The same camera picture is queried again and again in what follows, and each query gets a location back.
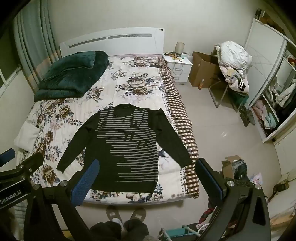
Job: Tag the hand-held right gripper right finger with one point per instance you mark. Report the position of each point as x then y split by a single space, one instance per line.
209 182

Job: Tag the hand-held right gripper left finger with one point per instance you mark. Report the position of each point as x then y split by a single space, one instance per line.
85 183

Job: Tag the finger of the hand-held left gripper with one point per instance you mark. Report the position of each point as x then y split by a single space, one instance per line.
32 162
5 157

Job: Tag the black striped sweater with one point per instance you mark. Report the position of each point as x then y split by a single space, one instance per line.
129 148

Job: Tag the pile of clothes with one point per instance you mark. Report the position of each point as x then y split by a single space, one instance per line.
233 60

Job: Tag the small open cardboard box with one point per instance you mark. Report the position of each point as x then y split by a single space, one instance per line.
227 166

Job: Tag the white folded cloth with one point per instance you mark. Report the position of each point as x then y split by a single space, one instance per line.
26 138

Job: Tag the red and black cloth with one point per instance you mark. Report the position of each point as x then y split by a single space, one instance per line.
207 213

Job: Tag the person's left slipper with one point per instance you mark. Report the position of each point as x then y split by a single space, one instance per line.
113 214

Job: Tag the person's slipper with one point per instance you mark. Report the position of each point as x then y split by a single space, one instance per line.
137 214
113 214

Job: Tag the teal rack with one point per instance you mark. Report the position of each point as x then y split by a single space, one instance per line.
175 233

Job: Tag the person's right slipper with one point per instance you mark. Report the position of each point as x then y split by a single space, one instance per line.
137 214

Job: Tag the brown plaid bed sheet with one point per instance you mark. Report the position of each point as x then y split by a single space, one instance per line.
182 120

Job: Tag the person's right leg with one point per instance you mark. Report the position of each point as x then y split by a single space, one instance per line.
136 230

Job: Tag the dark shoes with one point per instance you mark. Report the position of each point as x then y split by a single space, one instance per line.
247 117

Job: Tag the window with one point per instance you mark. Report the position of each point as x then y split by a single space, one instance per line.
7 69

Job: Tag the dark green blanket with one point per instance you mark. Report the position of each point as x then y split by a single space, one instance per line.
71 74

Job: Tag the small bottle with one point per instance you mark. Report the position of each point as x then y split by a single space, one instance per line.
201 84

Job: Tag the bed with floral sheet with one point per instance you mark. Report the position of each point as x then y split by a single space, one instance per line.
129 83

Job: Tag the large cardboard box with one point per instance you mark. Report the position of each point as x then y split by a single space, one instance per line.
203 69

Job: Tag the white nightstand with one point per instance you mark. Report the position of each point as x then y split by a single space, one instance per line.
179 69

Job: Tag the grey-green curtain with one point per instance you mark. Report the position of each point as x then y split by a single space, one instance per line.
34 41

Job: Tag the white wardrobe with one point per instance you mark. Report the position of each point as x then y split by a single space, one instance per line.
266 69

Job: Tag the beige table lamp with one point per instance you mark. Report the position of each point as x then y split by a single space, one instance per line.
179 48

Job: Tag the white headboard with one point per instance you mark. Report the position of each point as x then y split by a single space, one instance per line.
111 41

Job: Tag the boxes on wardrobe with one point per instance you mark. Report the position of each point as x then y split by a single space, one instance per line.
268 19

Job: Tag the metal frame chair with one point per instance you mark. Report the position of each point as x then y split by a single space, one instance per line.
219 92

